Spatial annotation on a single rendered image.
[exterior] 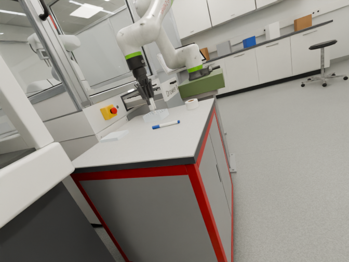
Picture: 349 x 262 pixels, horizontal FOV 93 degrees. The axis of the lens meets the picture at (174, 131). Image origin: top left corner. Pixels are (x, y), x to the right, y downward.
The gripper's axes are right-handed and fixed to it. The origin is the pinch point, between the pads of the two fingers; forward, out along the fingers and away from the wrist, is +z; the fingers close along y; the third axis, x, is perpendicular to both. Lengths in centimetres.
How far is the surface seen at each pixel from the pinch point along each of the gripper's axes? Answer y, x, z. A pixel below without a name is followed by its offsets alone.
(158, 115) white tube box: -7.0, -7.8, 5.3
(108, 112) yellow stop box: -15.1, 19.3, -3.5
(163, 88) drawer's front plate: 11.7, -3.3, -5.5
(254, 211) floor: 9, -43, 84
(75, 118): -28.7, 28.9, -6.9
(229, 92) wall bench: 325, 42, 78
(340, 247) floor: -2, -82, 84
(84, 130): -28.4, 27.2, 0.9
